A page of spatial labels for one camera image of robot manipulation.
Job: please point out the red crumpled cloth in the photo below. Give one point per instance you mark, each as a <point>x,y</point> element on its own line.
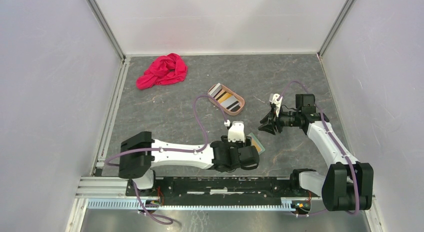
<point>165,70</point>

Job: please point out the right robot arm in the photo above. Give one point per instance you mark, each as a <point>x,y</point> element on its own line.
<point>348,183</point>

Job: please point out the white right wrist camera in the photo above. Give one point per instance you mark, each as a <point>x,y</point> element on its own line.
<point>275,103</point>

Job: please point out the pink oval tray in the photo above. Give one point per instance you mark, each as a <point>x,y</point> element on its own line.
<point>216,103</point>

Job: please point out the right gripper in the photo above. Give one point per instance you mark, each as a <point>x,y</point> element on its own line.
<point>268,127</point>

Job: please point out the green card holder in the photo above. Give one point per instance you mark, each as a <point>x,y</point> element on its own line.
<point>256,143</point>

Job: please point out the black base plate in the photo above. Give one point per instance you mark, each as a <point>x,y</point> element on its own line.
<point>221,191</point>

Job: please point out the gold striped card in tray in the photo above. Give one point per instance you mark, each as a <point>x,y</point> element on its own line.
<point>224,96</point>

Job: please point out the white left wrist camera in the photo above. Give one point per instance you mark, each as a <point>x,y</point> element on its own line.
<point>235,131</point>

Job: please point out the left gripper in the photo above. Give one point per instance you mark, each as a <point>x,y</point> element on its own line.
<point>224,139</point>

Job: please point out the white slotted cable duct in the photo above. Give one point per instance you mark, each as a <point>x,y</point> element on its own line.
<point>133,204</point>

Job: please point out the stack of silver cards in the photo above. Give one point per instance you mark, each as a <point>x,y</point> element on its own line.
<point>215,90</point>

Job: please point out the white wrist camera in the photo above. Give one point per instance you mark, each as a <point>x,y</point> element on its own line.
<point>235,131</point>
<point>275,103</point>

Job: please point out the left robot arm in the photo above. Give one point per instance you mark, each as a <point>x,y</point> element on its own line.
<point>142,153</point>

